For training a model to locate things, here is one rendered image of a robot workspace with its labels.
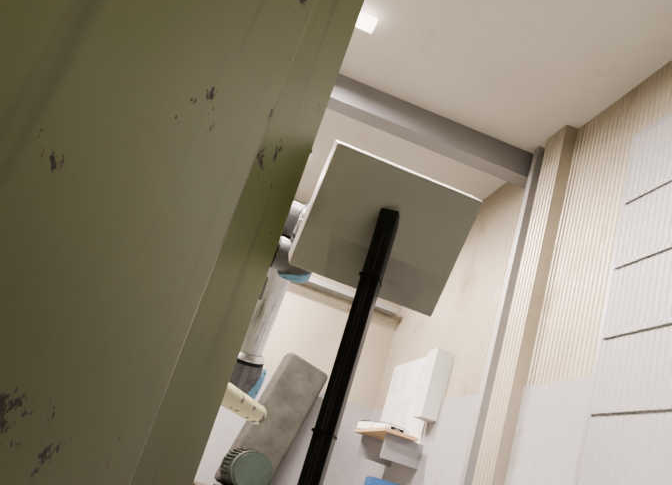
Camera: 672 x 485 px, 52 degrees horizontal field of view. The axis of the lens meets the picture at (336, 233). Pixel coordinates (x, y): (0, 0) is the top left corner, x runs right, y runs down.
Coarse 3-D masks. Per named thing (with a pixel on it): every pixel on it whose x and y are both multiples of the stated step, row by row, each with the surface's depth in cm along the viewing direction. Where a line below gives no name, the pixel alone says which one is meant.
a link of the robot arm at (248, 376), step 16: (288, 224) 241; (272, 272) 242; (272, 288) 242; (272, 304) 243; (256, 320) 243; (272, 320) 246; (256, 336) 243; (240, 352) 243; (256, 352) 245; (240, 368) 241; (256, 368) 244; (240, 384) 242; (256, 384) 243
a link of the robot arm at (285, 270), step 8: (288, 240) 189; (280, 248) 186; (288, 248) 187; (280, 256) 186; (288, 256) 186; (272, 264) 187; (280, 264) 187; (288, 264) 187; (280, 272) 189; (288, 272) 188; (296, 272) 187; (304, 272) 188; (288, 280) 188; (296, 280) 188; (304, 280) 189
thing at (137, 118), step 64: (0, 0) 40; (64, 0) 44; (128, 0) 51; (192, 0) 60; (256, 0) 72; (0, 64) 41; (64, 64) 46; (128, 64) 53; (192, 64) 62; (256, 64) 75; (0, 128) 42; (64, 128) 47; (128, 128) 54; (192, 128) 64; (256, 128) 79; (0, 192) 43; (64, 192) 49; (128, 192) 56; (192, 192) 67; (0, 256) 44; (64, 256) 50; (128, 256) 58; (192, 256) 70; (0, 320) 45; (64, 320) 52; (128, 320) 61; (192, 320) 73; (0, 384) 46; (64, 384) 54; (128, 384) 63; (0, 448) 48; (64, 448) 55; (128, 448) 66
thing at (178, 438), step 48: (336, 0) 127; (336, 48) 133; (288, 96) 114; (288, 144) 119; (288, 192) 124; (240, 240) 108; (240, 288) 112; (192, 336) 98; (240, 336) 116; (192, 384) 102; (192, 432) 106; (144, 480) 93; (192, 480) 110
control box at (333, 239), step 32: (352, 160) 145; (384, 160) 148; (320, 192) 146; (352, 192) 147; (384, 192) 147; (416, 192) 148; (448, 192) 148; (320, 224) 148; (352, 224) 148; (416, 224) 149; (448, 224) 150; (320, 256) 149; (352, 256) 150; (416, 256) 151; (448, 256) 152; (384, 288) 152; (416, 288) 152
